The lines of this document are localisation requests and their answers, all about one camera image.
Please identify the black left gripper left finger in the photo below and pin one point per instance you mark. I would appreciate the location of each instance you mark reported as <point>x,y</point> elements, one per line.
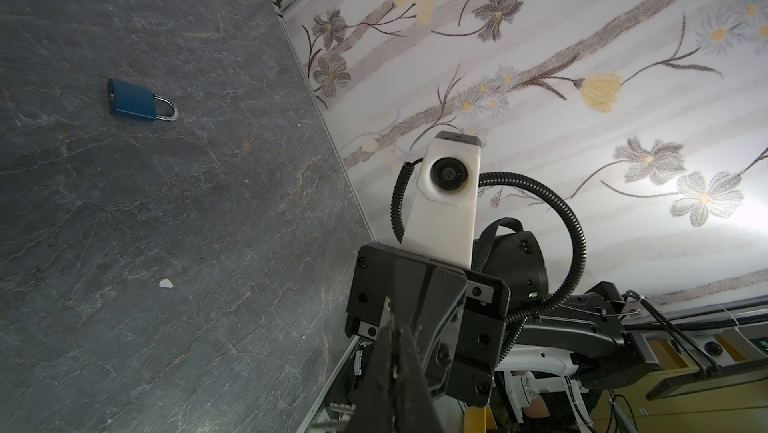
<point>374,412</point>

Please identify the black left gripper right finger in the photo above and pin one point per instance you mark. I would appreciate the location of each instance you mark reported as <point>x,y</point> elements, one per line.
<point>414,409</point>

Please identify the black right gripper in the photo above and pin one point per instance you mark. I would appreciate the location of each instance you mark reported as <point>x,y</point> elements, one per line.
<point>457,316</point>

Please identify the blue padlock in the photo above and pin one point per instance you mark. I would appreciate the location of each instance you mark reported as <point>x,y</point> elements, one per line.
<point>137,102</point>

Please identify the brass and silver key bunch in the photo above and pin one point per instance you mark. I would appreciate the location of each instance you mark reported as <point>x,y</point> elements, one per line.
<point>387,324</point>

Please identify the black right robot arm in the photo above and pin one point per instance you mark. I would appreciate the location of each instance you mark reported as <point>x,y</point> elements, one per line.
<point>552,342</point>

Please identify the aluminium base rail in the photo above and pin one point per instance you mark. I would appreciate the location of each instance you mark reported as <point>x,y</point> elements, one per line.
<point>318,404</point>

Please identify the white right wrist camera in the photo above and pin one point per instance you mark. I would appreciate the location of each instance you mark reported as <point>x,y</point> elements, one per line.
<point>441,221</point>

